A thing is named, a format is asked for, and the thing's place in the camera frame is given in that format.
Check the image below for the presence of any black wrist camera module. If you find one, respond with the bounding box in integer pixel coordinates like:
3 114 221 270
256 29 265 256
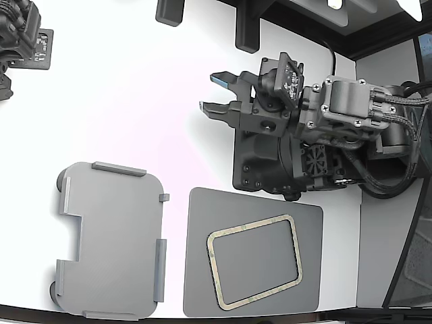
256 51 305 109

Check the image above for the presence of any thin black cable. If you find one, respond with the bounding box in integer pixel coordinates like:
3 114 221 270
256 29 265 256
322 39 338 78

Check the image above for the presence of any dark grey flat plate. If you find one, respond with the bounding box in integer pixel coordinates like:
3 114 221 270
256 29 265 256
182 186 324 319

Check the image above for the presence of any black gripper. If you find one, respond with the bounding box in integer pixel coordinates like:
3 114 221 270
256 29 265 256
198 57 300 138

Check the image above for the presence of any black braided cable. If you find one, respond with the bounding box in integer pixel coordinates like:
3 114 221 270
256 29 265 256
371 88 432 111
344 101 427 200

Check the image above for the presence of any idle black robot gripper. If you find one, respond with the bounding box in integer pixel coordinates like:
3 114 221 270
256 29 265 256
0 0 43 102

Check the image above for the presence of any black enclosure frame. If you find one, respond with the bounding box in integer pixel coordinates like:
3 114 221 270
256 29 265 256
215 0 432 62

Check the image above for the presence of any white adhesive backing strip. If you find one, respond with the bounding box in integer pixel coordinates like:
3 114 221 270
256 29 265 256
206 213 302 311

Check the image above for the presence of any light grey frame holder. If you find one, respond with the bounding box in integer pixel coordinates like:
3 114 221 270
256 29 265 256
50 161 171 321

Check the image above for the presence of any black circuit board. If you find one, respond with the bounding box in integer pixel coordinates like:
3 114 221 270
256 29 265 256
18 28 55 71

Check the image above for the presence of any black diagonal strut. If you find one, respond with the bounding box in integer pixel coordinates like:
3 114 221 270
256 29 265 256
382 103 432 308

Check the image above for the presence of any short black bracket post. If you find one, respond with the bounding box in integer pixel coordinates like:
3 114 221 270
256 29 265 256
155 0 186 28

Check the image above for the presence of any long black bracket post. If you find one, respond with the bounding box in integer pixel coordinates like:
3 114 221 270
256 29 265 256
234 0 261 53

